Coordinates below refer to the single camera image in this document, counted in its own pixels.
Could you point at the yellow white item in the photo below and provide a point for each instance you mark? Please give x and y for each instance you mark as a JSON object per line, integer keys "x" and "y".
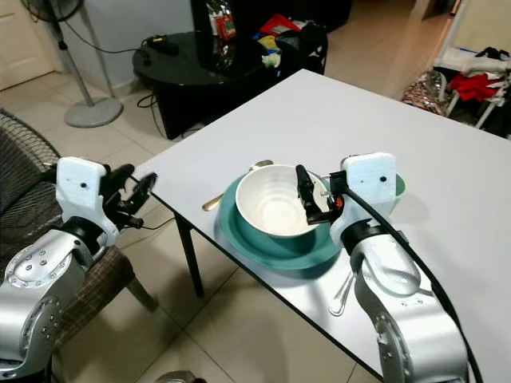
{"x": 271, "y": 59}

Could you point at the white drying rack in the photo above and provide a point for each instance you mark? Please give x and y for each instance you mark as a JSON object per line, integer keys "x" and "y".
{"x": 459, "y": 57}

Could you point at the white door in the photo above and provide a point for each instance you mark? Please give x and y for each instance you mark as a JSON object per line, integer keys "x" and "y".
{"x": 20, "y": 40}

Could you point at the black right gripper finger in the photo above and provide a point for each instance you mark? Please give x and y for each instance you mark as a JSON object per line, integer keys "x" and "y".
{"x": 305, "y": 195}
{"x": 321, "y": 206}

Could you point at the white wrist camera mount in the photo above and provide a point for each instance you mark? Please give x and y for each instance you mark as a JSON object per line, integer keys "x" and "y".
{"x": 80, "y": 191}
{"x": 367, "y": 179}

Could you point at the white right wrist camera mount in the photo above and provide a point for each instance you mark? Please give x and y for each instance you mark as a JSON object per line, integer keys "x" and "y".
{"x": 367, "y": 179}

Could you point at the shiny patterned bag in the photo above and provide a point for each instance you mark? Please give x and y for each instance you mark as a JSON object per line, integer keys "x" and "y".
{"x": 423, "y": 92}

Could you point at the teal plate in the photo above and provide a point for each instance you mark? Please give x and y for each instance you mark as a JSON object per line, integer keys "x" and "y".
{"x": 255, "y": 247}

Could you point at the black bag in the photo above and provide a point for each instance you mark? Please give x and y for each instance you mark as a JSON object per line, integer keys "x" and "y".
{"x": 305, "y": 44}

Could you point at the small black device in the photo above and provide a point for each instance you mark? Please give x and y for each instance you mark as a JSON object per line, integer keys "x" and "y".
{"x": 162, "y": 45}

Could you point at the large black fan grille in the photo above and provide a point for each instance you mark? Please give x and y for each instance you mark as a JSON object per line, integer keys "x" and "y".
{"x": 24, "y": 175}

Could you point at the gold spoon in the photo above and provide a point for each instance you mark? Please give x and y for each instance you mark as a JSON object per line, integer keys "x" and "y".
{"x": 262, "y": 165}

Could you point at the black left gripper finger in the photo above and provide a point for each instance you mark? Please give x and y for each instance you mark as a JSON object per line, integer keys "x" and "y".
{"x": 144, "y": 191}
{"x": 120, "y": 177}

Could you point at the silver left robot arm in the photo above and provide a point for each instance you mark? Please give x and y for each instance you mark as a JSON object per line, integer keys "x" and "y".
{"x": 40, "y": 303}

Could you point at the clear bottle with red label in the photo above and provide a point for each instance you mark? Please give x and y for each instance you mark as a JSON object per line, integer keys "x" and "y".
{"x": 223, "y": 28}

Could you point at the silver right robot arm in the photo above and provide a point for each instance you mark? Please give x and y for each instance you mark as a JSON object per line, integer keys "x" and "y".
{"x": 407, "y": 335}

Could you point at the red packet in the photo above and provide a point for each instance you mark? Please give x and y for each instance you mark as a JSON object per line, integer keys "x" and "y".
{"x": 278, "y": 24}

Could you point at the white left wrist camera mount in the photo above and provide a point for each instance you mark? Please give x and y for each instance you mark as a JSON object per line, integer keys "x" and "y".
{"x": 80, "y": 191}

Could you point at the teal cup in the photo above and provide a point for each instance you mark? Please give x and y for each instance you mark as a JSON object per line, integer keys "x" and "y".
{"x": 400, "y": 185}

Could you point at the grey pedestal fan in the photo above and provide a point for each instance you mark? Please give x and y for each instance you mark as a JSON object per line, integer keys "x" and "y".
{"x": 93, "y": 113}

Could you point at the black round table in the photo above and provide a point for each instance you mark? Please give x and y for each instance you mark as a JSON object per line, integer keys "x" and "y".
{"x": 192, "y": 80}

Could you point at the white ribbed bowl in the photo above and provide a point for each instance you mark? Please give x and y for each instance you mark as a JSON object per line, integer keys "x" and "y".
{"x": 267, "y": 199}

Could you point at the grey robot foot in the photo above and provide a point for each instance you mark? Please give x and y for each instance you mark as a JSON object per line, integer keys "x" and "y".
{"x": 180, "y": 377}

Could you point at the red cloth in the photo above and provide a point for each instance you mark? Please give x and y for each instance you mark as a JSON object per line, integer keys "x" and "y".
{"x": 473, "y": 86}

